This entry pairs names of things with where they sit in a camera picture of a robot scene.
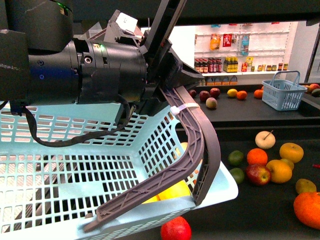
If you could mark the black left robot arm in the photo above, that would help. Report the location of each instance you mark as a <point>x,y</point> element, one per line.
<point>42,63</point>

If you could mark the green lime lower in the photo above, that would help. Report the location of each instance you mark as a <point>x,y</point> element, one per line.
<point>238,175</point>

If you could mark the green lime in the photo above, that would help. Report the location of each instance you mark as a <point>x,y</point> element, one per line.
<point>238,175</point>
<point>235,158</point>

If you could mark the brown kiwi lower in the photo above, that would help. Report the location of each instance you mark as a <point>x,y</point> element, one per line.
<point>305,186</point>

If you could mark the yellow-orange apple back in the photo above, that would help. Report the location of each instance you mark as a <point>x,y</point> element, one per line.
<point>291,151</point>

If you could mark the small orange tangerine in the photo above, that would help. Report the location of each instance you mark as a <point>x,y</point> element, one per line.
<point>257,156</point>

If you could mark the white zip tie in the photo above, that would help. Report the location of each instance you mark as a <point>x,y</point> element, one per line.
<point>175,110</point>

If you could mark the far shelf lemon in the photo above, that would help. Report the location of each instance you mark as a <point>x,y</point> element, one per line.
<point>232,93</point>

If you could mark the yellow-orange apple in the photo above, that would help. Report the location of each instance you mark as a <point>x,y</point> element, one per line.
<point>291,151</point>
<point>280,171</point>

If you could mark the large yellow lemon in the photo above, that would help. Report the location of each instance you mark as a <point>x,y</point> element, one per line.
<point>177,190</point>

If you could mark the grey basket handle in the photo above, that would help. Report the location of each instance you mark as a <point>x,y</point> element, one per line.
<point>203,150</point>

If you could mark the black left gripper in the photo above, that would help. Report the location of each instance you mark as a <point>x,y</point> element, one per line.
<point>115,70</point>

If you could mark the small blue shopping basket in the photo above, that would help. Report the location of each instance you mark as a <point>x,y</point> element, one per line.
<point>282,94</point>

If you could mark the large orange front right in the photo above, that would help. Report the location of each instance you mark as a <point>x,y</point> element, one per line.
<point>307,209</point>

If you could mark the pink peach far shelf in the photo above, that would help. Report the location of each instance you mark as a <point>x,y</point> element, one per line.
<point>211,103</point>

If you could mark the yellow-orange apple front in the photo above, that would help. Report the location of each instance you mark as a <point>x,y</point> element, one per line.
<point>280,171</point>

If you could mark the far orange by basket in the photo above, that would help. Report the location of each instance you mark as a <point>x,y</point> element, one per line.
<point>258,94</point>

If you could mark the white pear with stem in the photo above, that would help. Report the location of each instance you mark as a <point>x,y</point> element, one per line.
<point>265,139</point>

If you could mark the dark plum far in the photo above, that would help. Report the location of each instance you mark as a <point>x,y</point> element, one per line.
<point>203,96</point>

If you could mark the dark red apple far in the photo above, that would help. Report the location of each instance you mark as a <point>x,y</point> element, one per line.
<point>215,92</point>

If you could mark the green lime upper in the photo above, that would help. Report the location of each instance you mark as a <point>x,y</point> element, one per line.
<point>235,158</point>

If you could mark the far shelf tangerine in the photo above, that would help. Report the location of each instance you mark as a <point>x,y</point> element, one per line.
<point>241,95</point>

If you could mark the large light-blue basket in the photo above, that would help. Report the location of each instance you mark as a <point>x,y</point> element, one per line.
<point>47,193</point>

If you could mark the red pomegranate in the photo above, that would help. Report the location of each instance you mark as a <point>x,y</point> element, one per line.
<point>176,229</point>

